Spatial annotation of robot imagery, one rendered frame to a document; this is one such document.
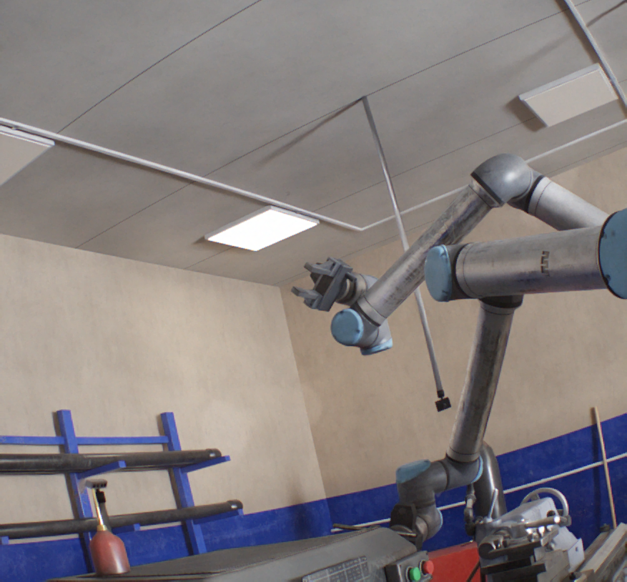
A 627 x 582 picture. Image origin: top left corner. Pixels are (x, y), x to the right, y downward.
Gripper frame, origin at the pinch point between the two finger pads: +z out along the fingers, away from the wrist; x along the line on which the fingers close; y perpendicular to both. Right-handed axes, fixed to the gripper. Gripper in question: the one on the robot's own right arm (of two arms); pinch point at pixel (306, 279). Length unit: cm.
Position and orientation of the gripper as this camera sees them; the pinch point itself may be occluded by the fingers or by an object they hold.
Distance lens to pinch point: 199.0
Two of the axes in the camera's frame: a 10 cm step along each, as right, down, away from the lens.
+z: -5.5, -1.3, -8.2
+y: 6.9, 4.9, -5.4
